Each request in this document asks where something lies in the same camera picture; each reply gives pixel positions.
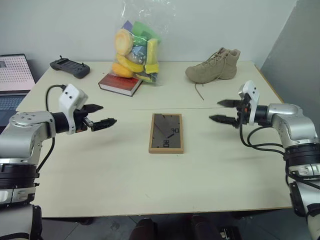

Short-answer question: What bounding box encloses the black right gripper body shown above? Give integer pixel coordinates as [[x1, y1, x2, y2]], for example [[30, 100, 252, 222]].
[[234, 92, 251, 129]]

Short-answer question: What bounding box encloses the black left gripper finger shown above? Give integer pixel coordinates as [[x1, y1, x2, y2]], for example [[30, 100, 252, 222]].
[[90, 117, 118, 132], [83, 103, 104, 114]]

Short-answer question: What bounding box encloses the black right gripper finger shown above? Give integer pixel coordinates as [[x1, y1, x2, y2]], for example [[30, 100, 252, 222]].
[[216, 99, 242, 109], [208, 114, 239, 127]]

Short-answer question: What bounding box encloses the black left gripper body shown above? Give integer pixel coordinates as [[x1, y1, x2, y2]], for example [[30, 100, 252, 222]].
[[73, 106, 95, 134]]

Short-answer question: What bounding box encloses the laptop computer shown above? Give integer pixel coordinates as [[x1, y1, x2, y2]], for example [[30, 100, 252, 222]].
[[0, 53, 36, 129]]

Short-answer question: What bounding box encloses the red hardcover book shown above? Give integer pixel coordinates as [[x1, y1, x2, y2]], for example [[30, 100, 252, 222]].
[[97, 72, 144, 97]]

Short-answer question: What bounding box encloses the tan suede lace-up boot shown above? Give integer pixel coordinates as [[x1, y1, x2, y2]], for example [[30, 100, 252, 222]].
[[184, 47, 242, 101]]

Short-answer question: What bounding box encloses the black handheld remote controller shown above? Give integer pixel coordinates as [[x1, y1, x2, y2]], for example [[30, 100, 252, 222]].
[[49, 55, 91, 80]]

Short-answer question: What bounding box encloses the yellow foam banana toy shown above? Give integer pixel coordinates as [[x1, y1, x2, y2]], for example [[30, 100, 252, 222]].
[[116, 54, 145, 73]]

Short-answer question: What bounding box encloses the wooden framed clock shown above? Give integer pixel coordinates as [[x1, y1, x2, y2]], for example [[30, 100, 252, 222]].
[[148, 113, 185, 155]]

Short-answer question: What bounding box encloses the clear plastic bag of toys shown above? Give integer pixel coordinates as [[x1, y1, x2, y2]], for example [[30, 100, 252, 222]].
[[110, 0, 176, 88]]

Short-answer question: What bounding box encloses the round yellow orange foam toy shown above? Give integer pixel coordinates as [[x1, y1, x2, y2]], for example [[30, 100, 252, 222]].
[[114, 28, 136, 57]]

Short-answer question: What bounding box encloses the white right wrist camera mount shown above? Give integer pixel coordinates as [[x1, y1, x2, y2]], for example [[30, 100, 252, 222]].
[[237, 80, 261, 126]]

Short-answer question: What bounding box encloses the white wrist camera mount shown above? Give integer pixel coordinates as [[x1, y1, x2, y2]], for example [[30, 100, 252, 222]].
[[237, 80, 261, 126], [58, 83, 89, 136]]

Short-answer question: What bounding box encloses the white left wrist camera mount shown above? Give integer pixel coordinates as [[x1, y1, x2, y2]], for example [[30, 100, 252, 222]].
[[58, 83, 89, 136]]

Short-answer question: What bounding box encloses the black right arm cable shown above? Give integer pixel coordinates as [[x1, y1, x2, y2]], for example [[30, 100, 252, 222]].
[[238, 121, 320, 187]]

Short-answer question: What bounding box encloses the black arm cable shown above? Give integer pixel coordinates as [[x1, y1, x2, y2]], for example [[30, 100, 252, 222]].
[[238, 121, 320, 187], [35, 84, 67, 176]]

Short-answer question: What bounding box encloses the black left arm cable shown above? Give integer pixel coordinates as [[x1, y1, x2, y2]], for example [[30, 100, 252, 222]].
[[35, 84, 67, 176]]

